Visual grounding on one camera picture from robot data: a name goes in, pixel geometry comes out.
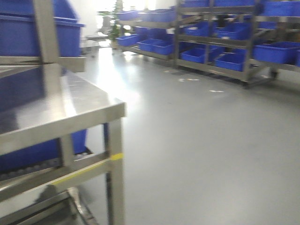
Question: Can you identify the blue bin far right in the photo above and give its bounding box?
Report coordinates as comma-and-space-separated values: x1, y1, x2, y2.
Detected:
0, 0, 85, 57

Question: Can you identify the stainless steel shelf frame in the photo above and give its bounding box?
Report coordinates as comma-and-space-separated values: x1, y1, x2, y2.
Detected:
0, 0, 85, 72

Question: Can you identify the steel flow rack with bins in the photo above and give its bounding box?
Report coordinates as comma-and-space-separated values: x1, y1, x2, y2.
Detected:
173, 0, 300, 88

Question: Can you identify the green potted plant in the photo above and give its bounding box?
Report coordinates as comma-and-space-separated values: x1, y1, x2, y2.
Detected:
97, 0, 124, 50

